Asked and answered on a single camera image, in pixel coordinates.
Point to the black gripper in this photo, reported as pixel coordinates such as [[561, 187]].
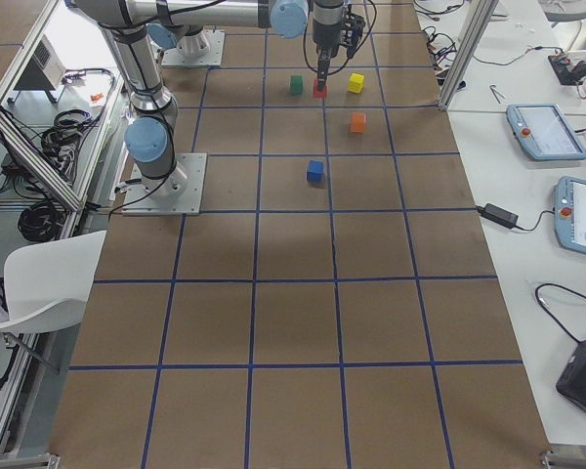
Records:
[[325, 30]]

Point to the red wooden block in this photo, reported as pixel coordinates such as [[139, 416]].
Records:
[[320, 89]]

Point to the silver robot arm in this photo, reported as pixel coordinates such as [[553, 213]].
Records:
[[150, 139]]

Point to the green wooden block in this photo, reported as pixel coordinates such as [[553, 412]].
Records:
[[296, 85]]

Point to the yellow wooden block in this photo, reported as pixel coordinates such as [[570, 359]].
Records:
[[356, 83]]

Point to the orange wooden block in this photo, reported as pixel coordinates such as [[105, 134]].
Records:
[[358, 122]]

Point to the blue wooden block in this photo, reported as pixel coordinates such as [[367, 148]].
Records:
[[315, 171]]

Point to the hex key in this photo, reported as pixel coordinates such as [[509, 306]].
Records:
[[496, 94]]

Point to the black power adapter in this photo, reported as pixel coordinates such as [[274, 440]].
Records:
[[498, 215]]

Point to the far teach pendant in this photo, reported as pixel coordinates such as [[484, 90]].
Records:
[[543, 133]]

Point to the teach pendant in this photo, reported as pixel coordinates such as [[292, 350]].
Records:
[[543, 133], [570, 213]]

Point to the near teach pendant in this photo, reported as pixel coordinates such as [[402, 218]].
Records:
[[570, 213]]

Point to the white chair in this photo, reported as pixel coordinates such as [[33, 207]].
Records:
[[47, 285]]

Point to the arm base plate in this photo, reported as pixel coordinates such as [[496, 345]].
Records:
[[181, 193], [201, 50]]

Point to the aluminium frame post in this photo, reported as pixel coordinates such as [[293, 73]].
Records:
[[473, 28]]

